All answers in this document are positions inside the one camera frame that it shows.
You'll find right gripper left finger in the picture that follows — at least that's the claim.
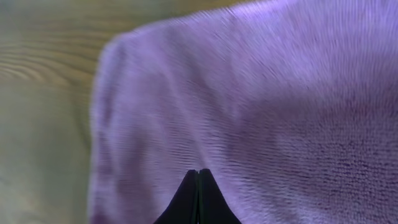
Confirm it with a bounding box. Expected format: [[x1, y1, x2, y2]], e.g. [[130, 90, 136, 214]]
[[154, 170, 198, 224]]

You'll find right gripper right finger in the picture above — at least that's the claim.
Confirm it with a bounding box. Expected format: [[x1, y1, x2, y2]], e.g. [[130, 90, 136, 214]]
[[198, 169, 241, 224]]

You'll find purple microfiber cloth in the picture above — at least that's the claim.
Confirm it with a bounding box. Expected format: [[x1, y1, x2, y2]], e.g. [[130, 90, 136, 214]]
[[88, 0, 397, 223]]

